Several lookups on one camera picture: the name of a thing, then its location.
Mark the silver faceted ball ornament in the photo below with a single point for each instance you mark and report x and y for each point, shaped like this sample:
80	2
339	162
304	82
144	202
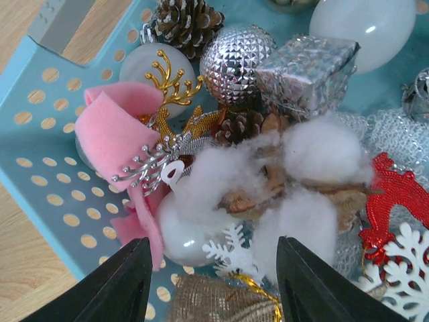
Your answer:
229	60

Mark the white ball ornament lower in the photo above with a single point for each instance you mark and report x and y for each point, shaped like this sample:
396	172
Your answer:
183	240

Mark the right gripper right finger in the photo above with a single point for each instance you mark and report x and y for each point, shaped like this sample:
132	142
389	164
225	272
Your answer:
313	291

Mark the small white snowflake ornament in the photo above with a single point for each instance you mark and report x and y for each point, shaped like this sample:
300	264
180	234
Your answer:
235	256

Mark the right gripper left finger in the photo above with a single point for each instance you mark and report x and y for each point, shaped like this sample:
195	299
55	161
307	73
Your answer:
117	290

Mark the frosted pine cone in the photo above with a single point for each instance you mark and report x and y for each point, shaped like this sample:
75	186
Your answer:
187	25

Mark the white cotton boll ornament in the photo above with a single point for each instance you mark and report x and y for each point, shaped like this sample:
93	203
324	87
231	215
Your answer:
299	179

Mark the white matte ball ornament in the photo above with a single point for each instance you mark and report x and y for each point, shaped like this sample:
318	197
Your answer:
381	27

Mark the burlap bow ornament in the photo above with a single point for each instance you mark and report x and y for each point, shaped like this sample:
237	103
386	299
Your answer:
234	298

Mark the white ball ornament left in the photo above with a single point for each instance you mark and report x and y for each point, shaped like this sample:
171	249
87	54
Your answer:
151	63

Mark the small brown pine cone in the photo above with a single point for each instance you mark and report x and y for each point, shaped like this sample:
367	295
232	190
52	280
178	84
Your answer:
239	127

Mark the red reindeer ornament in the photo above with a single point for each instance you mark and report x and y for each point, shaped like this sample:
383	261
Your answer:
392	189

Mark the gold reindeer ornament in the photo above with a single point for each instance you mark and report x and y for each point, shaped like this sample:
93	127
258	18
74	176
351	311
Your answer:
177	97

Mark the light blue plastic basket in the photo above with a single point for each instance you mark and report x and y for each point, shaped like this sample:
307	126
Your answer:
42	94

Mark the silver gift box ornament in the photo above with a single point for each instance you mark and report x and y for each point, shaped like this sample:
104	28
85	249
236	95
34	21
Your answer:
308	76

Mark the pink fluffy ornament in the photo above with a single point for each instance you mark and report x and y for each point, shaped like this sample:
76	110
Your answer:
111	135

